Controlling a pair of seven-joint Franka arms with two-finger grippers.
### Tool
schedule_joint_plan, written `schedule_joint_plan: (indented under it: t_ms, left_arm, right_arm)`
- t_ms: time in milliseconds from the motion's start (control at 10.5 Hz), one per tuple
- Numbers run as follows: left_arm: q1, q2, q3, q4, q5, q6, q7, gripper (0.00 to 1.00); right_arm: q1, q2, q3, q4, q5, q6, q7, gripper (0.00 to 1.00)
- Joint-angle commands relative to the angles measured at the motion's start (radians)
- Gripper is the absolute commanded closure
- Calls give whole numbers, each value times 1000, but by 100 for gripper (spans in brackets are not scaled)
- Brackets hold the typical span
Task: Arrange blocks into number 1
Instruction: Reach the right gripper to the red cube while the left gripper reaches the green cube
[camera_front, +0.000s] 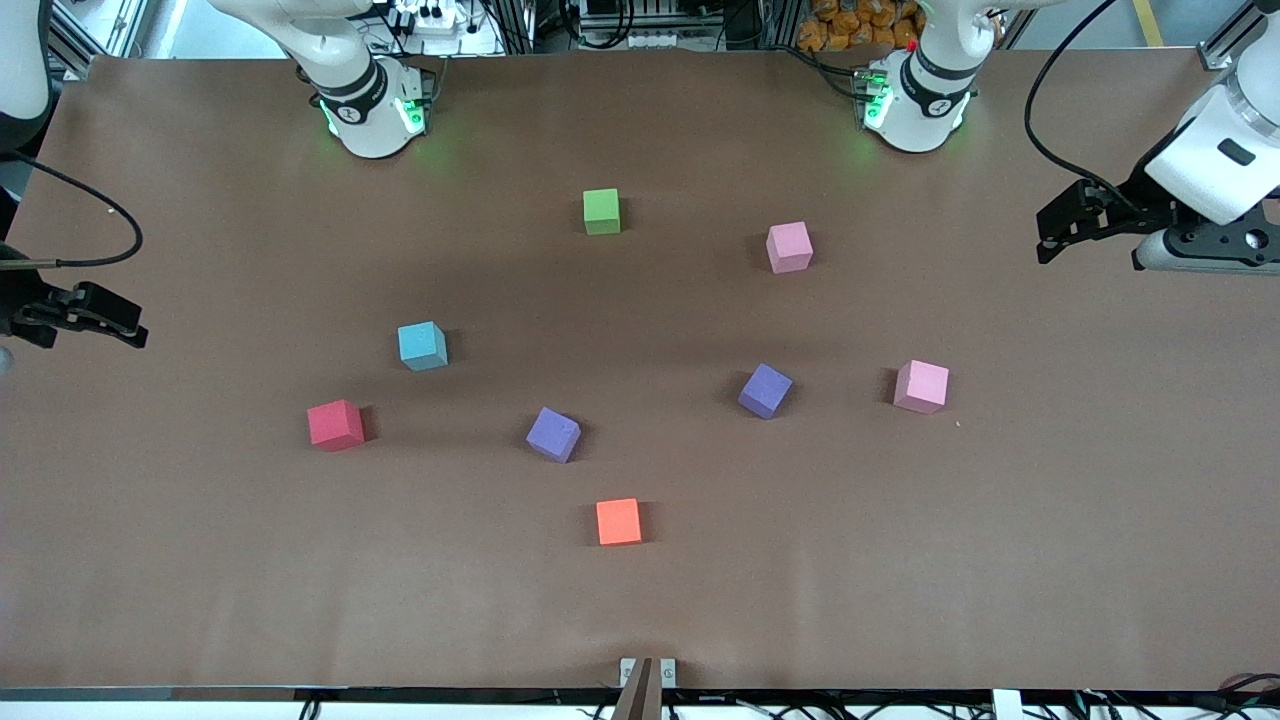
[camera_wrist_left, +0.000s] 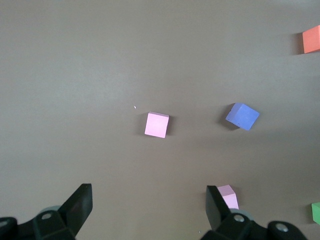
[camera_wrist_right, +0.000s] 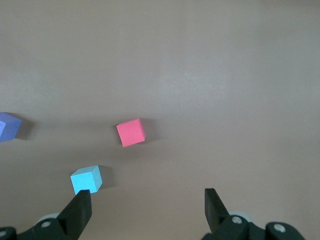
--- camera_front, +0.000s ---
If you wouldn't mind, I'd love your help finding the brown camera mount bar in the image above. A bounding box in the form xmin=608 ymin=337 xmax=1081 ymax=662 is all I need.
xmin=612 ymin=657 xmax=666 ymax=720

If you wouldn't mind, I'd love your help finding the purple foam cube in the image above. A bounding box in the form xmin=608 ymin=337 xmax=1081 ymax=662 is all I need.
xmin=526 ymin=406 xmax=582 ymax=464
xmin=738 ymin=363 xmax=794 ymax=420

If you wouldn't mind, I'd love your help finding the aluminium frame profile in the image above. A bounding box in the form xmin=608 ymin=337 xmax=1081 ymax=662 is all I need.
xmin=1195 ymin=0 xmax=1280 ymax=71
xmin=45 ymin=0 xmax=151 ymax=79

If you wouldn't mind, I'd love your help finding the green foam cube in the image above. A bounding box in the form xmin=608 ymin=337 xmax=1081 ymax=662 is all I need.
xmin=583 ymin=188 xmax=622 ymax=237

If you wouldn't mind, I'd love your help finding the grey metal mounting bracket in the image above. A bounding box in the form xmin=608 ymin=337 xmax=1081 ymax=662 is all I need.
xmin=620 ymin=657 xmax=677 ymax=691

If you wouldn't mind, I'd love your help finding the blue foam cube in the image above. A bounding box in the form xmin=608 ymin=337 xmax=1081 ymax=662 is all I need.
xmin=397 ymin=321 xmax=449 ymax=373

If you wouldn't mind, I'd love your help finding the orange foam cube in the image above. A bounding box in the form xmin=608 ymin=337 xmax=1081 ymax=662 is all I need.
xmin=596 ymin=498 xmax=643 ymax=547

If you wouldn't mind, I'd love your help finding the red foam cube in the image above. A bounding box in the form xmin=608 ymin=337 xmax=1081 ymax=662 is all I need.
xmin=307 ymin=399 xmax=367 ymax=452

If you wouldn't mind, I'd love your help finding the bag of orange fruit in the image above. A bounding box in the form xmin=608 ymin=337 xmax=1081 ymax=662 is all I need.
xmin=797 ymin=0 xmax=923 ymax=53

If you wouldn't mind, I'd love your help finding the white power strip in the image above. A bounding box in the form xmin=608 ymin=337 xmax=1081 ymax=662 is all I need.
xmin=395 ymin=0 xmax=471 ymax=31

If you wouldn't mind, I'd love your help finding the brown table mat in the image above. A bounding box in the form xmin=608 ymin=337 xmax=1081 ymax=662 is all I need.
xmin=0 ymin=48 xmax=1280 ymax=693

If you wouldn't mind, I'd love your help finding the pink foam cube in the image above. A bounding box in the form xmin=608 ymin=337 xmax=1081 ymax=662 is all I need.
xmin=766 ymin=221 xmax=814 ymax=275
xmin=893 ymin=360 xmax=950 ymax=415

